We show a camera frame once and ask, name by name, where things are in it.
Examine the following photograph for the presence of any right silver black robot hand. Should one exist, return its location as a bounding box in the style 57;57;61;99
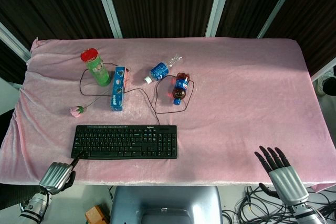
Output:
254;145;310;206

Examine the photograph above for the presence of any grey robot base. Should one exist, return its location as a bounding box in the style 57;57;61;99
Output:
109;186;223;224

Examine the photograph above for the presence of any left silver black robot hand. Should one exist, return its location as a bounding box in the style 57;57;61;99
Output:
39;151;85;196

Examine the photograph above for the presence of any clear bottle with blue label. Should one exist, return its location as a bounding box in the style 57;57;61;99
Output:
144;54;183;85

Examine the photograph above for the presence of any pink velvet tablecloth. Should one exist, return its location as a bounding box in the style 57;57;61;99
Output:
0;37;336;194

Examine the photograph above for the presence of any white sneaker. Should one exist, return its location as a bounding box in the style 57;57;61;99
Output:
317;71;336;96

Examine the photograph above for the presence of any pink artificial rose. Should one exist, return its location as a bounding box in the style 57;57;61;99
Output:
69;93;112;118

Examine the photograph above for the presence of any orange box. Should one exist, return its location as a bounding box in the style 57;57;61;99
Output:
85;204;110;224

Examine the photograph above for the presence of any black computer keyboard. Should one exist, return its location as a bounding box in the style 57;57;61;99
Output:
71;124;179;161

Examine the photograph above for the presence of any green bottle with red cap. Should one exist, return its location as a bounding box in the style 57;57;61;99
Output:
80;47;112;87

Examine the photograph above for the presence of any black cable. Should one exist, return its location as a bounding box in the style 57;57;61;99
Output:
79;62;195;126

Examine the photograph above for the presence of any blue cookie box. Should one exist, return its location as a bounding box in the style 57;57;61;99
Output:
109;66;131;112

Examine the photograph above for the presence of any tangle of black floor cables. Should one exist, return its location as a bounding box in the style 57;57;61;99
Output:
222;185;336;224

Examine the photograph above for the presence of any cola bottle with blue cap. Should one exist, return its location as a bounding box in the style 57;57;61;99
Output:
172;72;191;106

